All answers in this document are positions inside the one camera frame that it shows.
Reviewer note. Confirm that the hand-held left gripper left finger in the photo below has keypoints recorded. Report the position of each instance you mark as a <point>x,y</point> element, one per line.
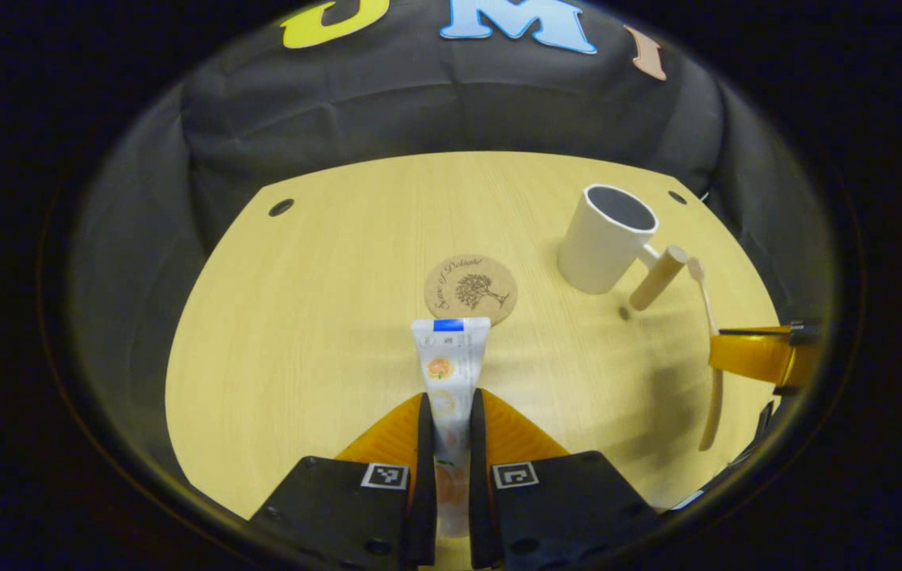
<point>425,476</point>

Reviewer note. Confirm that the white toothpaste tube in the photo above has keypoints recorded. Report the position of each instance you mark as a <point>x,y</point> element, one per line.
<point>450,365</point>

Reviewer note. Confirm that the black backdrop cloth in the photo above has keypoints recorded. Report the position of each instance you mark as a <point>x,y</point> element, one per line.
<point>450,111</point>

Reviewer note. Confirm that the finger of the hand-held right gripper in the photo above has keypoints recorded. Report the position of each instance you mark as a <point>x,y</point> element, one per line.
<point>764,432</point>
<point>752,357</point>

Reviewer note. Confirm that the wooden toothbrush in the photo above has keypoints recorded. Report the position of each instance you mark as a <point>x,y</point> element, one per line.
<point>711,412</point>

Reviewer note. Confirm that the round cork coaster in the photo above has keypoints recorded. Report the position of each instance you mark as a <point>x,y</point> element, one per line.
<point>470,289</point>

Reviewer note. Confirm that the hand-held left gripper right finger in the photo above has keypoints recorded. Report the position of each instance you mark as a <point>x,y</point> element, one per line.
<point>477,476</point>

